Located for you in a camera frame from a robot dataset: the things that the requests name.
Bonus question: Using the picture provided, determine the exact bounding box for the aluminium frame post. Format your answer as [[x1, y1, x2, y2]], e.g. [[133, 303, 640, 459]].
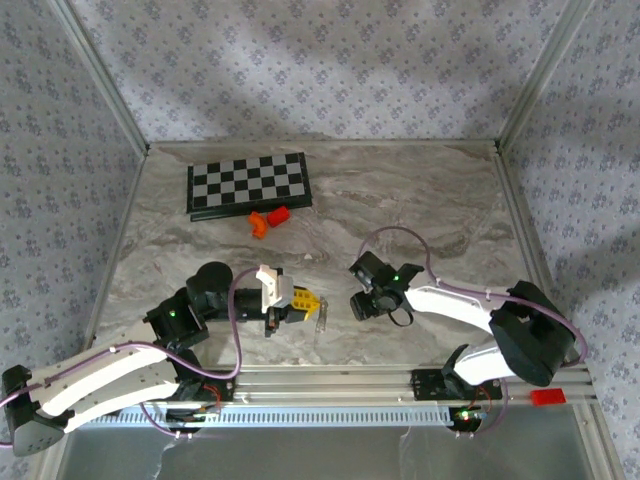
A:
[[48, 0, 151, 154], [496, 0, 599, 151]]

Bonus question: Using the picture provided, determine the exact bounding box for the red block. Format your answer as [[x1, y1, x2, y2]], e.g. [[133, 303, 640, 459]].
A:
[[266, 205, 292, 229]]

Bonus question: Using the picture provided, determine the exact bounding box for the small circuit board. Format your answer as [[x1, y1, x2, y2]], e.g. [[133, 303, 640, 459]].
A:
[[165, 407, 221, 434], [447, 405, 489, 432]]

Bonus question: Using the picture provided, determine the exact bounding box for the grey metal sheet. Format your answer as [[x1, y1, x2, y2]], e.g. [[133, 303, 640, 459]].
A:
[[54, 427, 601, 480]]

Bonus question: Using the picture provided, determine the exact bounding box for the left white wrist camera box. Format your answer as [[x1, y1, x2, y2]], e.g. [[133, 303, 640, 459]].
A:
[[254, 264, 294, 310]]

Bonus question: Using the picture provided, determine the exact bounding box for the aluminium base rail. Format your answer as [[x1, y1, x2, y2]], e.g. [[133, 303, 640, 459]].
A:
[[53, 363, 599, 407]]

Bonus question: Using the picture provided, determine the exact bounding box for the aluminium side rail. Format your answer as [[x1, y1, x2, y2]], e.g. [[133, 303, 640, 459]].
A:
[[492, 142, 586, 366], [79, 147, 151, 364]]

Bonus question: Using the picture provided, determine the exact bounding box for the black grey chessboard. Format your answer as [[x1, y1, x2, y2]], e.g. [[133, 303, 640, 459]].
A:
[[186, 151, 314, 223]]

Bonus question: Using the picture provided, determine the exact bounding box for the aluminium back rail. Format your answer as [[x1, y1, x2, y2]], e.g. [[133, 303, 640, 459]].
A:
[[147, 139, 501, 150]]

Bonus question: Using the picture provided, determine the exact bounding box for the white slotted cable duct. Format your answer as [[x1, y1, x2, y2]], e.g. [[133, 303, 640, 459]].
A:
[[99, 405, 459, 430]]

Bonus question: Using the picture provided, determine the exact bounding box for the orange curved block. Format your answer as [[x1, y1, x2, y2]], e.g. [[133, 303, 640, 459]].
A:
[[248, 210, 270, 241]]

